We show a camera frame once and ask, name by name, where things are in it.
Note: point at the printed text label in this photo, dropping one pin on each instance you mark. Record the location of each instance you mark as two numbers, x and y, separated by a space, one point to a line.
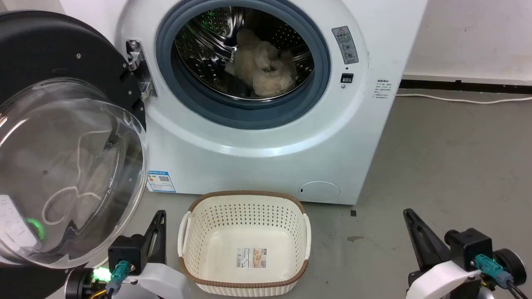
382 89

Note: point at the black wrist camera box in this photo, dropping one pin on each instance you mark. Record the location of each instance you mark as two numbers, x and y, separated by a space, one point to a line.
467 247
126 251

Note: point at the beige plush toy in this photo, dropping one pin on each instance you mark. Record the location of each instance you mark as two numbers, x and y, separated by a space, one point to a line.
259 68

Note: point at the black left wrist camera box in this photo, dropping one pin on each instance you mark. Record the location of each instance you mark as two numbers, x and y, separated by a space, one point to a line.
126 251

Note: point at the stainless steel washer drum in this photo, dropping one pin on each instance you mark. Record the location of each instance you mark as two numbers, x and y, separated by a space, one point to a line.
208 41

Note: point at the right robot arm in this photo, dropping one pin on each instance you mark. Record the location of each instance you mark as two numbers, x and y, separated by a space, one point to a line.
513 265

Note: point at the blue energy sticker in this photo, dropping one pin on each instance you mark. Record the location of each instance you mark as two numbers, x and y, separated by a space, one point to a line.
161 181

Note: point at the metal door hinge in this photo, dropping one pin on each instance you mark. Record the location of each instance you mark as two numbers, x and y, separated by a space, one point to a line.
135 54

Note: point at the white front-load washing machine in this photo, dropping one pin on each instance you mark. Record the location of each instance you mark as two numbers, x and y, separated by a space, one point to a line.
249 166

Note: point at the black door latch slot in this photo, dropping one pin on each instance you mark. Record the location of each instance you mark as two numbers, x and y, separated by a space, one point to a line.
347 77

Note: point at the grey warning sticker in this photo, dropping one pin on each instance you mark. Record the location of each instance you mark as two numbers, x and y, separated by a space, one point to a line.
345 45

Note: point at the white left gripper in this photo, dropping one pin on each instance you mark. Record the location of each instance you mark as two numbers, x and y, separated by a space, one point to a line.
160 280

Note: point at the round white filter cover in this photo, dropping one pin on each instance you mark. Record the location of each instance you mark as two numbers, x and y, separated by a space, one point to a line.
319 190

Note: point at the cream perforated laundry basket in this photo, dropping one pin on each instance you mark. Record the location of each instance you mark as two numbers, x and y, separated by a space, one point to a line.
216 257

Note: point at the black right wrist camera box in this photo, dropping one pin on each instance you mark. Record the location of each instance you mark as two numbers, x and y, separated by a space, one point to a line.
467 247

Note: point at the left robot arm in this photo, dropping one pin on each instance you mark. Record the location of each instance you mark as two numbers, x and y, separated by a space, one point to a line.
81 284

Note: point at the washer door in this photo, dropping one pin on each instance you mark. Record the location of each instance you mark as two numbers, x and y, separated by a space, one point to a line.
41 50

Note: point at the black baseboard strip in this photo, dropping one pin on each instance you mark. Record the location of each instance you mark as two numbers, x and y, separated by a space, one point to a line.
457 86

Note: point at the paper basket label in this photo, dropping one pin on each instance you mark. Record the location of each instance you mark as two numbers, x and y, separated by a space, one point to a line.
251 258

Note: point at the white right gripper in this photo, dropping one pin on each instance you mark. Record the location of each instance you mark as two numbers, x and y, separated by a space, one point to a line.
444 280

